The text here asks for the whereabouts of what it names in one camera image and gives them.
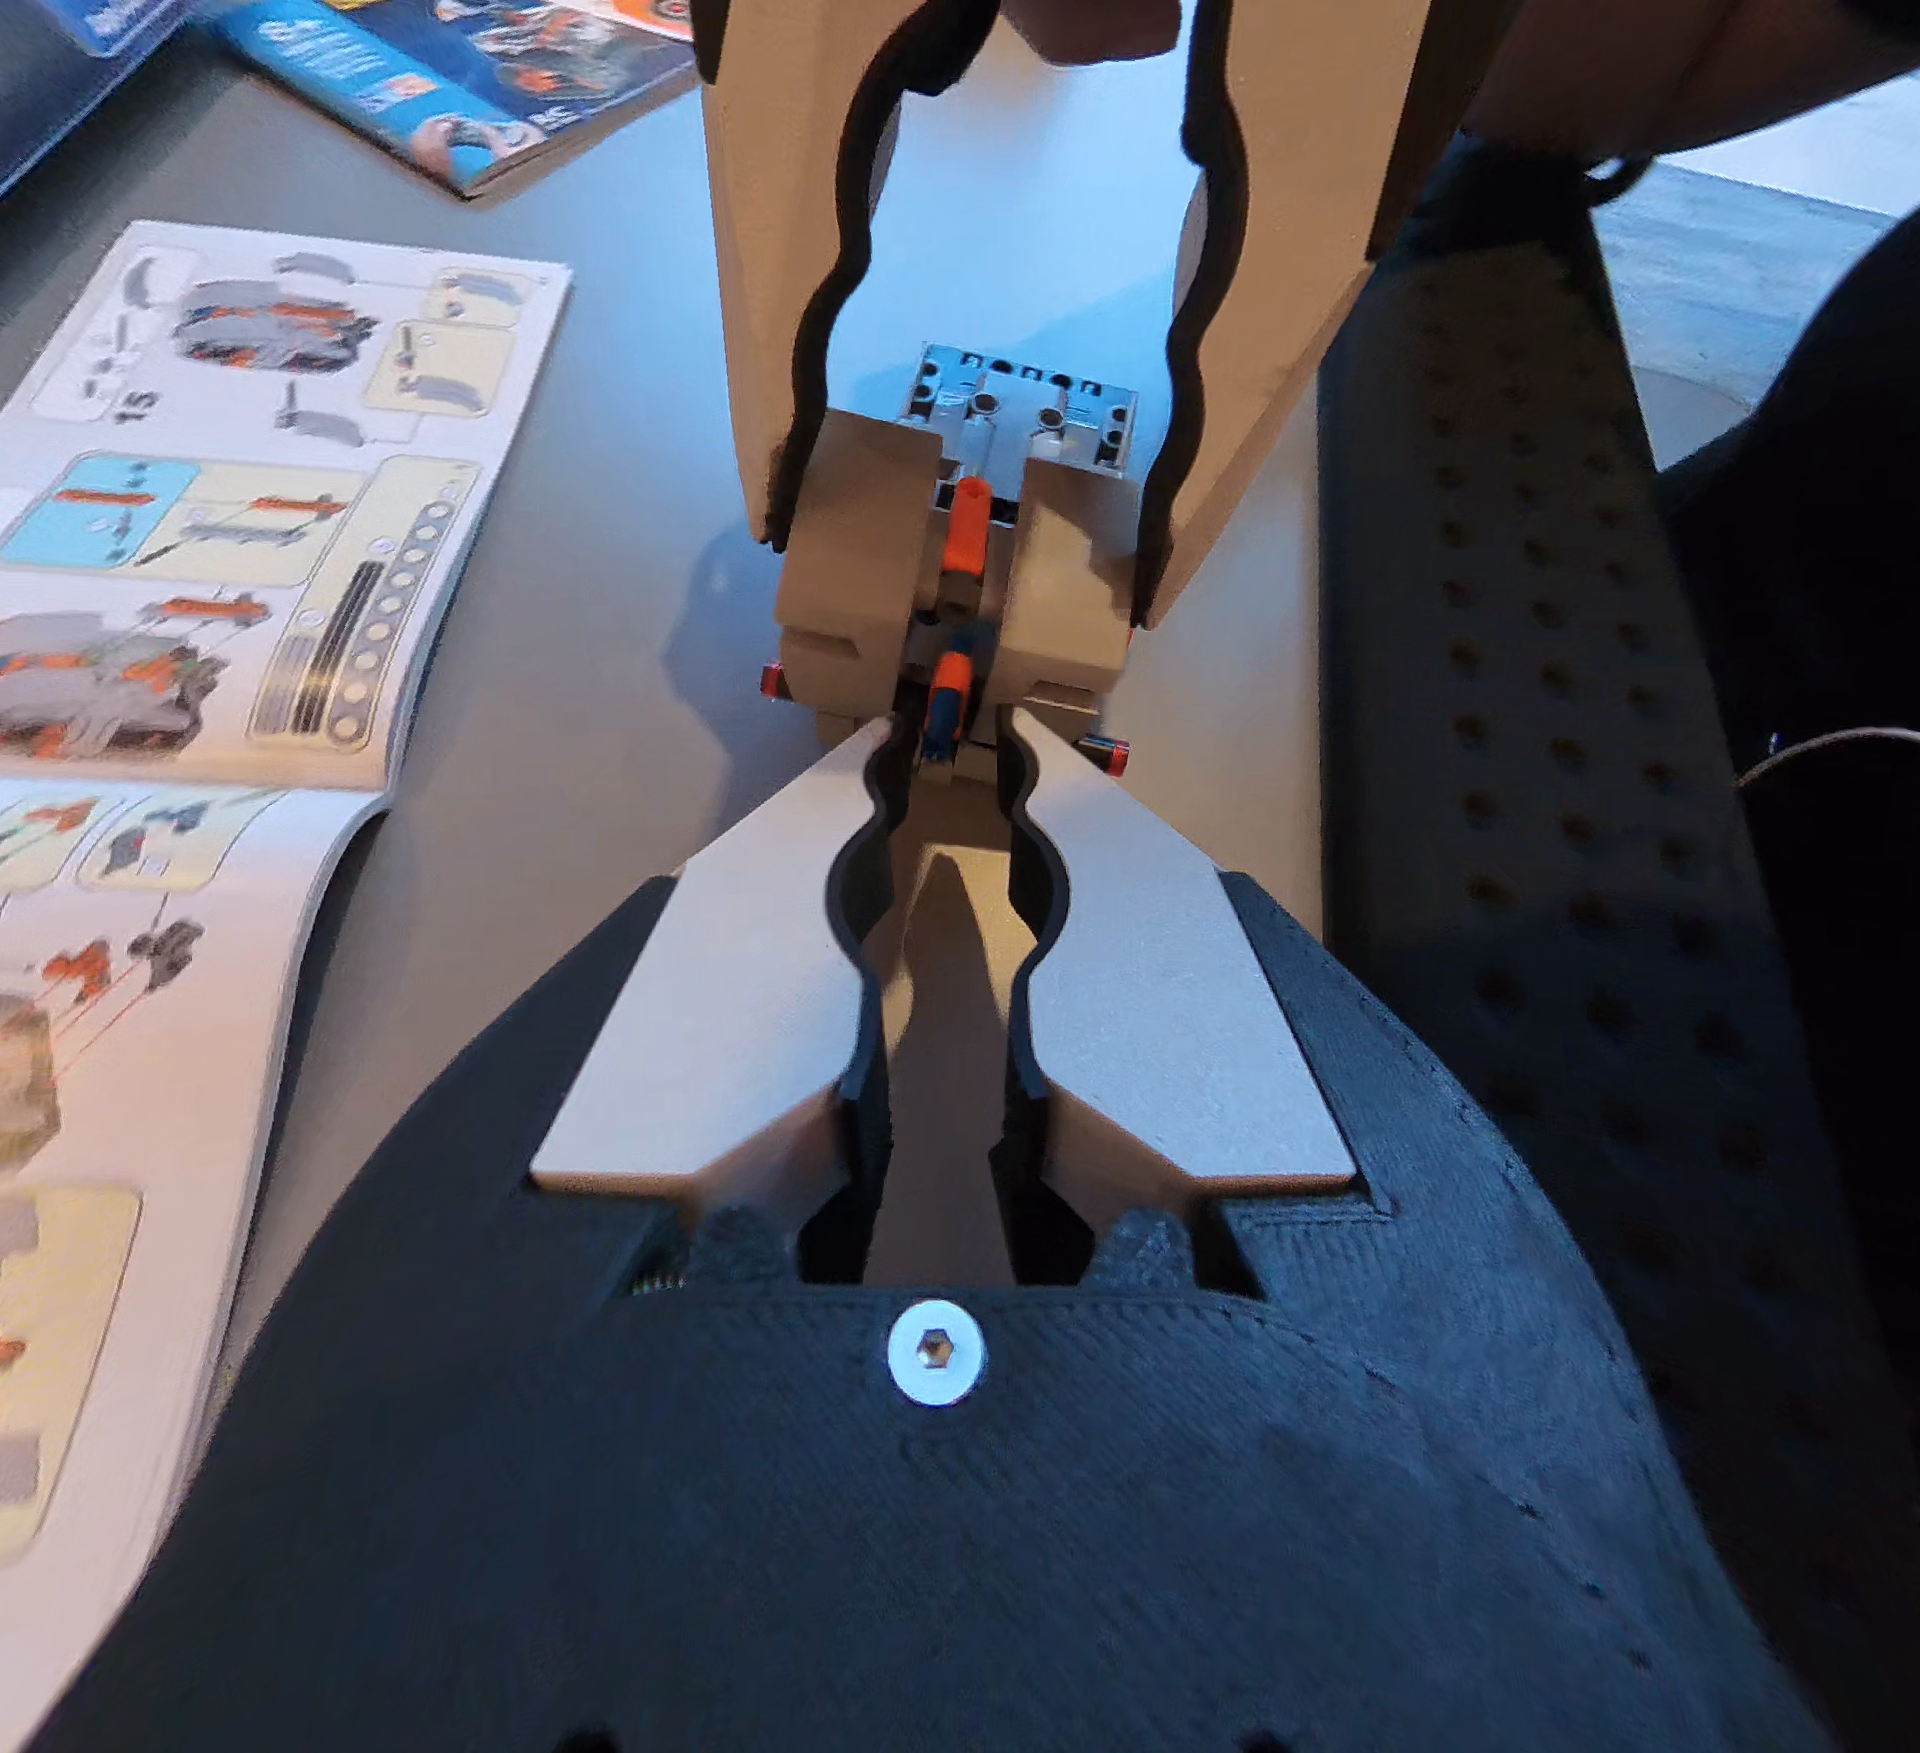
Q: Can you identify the person's right hand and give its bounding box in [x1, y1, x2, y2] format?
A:
[995, 0, 1192, 69]

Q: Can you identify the person's dark clothing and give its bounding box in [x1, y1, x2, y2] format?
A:
[1650, 210, 1920, 1753]

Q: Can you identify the blue closed booklet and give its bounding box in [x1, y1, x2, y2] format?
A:
[209, 0, 699, 203]

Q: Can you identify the grey toy robot assembly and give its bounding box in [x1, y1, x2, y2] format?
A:
[759, 341, 1141, 796]

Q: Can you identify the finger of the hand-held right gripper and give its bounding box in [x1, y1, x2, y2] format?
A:
[699, 0, 1004, 550]
[1129, 0, 1473, 632]

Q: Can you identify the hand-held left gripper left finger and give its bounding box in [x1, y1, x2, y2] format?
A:
[531, 713, 905, 1285]

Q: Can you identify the open instruction booklet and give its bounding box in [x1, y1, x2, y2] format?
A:
[0, 222, 575, 1574]

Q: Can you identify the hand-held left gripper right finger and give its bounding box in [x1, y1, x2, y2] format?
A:
[995, 707, 1359, 1285]

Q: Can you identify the thin white cable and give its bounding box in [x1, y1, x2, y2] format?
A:
[1741, 727, 1920, 786]

